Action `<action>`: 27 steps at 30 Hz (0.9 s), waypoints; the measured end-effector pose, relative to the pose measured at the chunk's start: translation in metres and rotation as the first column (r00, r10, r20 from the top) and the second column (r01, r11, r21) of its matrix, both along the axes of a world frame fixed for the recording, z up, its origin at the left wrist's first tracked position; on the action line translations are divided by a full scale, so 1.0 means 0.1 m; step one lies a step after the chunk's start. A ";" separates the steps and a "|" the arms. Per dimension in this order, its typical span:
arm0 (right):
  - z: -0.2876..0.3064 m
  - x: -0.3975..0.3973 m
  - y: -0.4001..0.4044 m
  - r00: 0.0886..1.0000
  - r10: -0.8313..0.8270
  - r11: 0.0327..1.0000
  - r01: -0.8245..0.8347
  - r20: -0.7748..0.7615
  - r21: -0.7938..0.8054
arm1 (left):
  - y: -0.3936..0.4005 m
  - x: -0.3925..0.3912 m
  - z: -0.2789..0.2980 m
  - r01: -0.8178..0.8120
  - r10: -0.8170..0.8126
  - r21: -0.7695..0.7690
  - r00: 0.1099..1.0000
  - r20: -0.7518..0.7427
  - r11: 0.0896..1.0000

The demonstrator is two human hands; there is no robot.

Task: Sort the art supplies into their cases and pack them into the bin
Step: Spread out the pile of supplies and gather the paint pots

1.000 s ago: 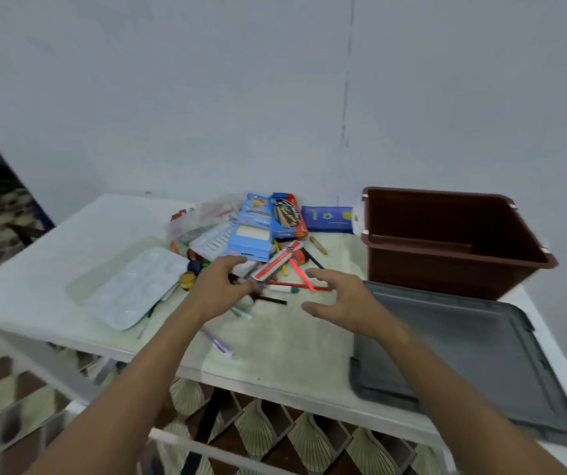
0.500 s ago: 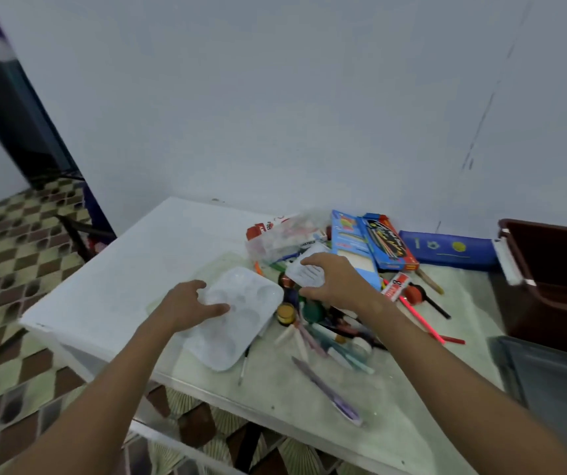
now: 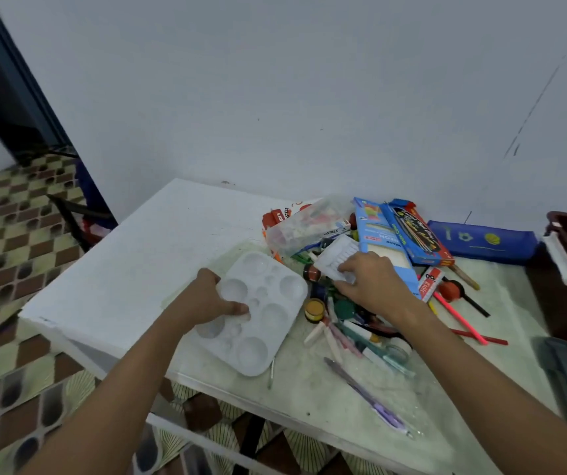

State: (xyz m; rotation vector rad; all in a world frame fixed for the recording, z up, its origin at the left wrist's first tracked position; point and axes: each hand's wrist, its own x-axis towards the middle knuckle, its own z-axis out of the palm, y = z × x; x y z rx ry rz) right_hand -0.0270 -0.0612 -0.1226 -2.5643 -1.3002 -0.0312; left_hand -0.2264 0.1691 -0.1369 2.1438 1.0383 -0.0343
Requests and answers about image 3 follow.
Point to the blue and red crayon box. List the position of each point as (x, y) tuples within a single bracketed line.
[(419, 232)]

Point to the person's left thumb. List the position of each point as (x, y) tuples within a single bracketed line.
[(234, 308)]

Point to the dark door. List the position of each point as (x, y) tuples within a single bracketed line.
[(11, 88)]

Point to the white chalk stick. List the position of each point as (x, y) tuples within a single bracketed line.
[(333, 345), (314, 334)]

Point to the black table leg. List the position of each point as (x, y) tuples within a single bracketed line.
[(249, 442)]

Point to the person's left hand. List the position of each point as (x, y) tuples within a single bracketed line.
[(197, 304)]

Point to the white tape roll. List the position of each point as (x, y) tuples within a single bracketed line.
[(401, 345)]

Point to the red paint jar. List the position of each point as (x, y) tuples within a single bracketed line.
[(311, 273)]

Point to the yellow paint jar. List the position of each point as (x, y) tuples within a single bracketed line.
[(315, 310)]

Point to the large white canvas board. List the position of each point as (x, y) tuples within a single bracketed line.
[(140, 262)]

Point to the red pencil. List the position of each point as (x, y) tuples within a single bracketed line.
[(481, 337)]

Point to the purple pens in clear bag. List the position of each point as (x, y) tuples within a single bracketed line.
[(367, 395)]

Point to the person's right thumb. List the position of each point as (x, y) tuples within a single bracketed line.
[(346, 289)]

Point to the blue paint jar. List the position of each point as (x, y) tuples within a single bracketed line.
[(319, 291)]

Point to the small white ridged plastic tray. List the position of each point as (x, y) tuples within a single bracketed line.
[(332, 257)]

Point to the clear plastic crayon box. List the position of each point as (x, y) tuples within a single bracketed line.
[(308, 227)]

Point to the person's left forearm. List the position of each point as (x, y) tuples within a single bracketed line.
[(115, 395)]

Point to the dark blue pencil case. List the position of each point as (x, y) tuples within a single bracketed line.
[(486, 240)]

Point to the light blue paint box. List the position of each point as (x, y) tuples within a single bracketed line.
[(380, 232)]

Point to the white plastic paint palette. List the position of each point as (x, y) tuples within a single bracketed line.
[(268, 311)]

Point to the black metal chair frame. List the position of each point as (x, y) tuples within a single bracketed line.
[(78, 217)]

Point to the pink pencil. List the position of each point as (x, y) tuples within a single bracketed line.
[(459, 318)]

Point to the person's right hand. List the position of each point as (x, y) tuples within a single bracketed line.
[(382, 289)]

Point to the person's right forearm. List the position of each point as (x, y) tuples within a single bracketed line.
[(491, 395)]

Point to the green paint jar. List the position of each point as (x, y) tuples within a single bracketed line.
[(345, 309)]

